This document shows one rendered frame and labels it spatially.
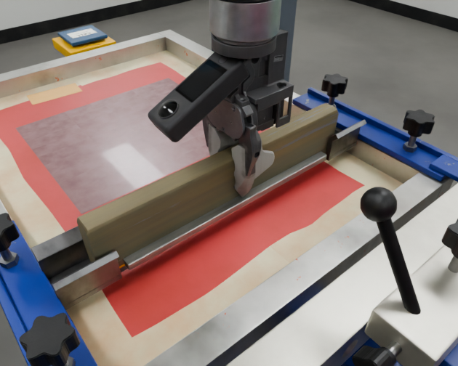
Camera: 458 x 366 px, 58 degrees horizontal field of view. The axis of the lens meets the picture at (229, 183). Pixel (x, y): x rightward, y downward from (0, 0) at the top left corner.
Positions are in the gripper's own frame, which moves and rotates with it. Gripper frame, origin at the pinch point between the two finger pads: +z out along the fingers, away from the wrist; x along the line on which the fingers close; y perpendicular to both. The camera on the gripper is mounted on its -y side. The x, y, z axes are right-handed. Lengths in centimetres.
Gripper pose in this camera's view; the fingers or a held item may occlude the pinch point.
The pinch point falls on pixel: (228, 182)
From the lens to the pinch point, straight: 57.0
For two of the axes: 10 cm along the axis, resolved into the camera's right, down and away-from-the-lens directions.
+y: 7.8, -4.0, 4.8
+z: 0.0, 7.7, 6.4
